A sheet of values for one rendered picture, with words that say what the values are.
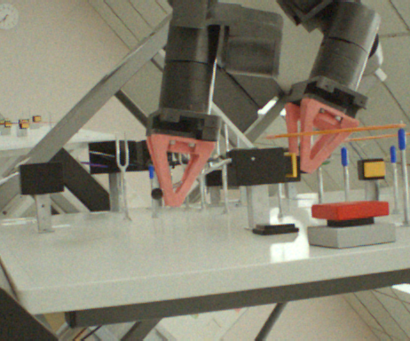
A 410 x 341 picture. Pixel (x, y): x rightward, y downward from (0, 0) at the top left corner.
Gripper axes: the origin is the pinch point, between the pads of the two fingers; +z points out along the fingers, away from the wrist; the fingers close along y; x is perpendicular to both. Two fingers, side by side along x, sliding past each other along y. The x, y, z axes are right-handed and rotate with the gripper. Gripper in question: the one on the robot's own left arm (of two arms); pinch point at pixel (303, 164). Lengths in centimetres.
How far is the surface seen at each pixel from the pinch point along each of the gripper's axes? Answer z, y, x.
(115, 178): 7, 72, 12
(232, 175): 4.1, -0.1, 7.3
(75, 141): -10, 323, 14
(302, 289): 12.9, -14.9, 0.7
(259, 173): 3.0, -2.0, 5.0
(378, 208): 4.2, -24.9, 0.9
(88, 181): 9, 99, 15
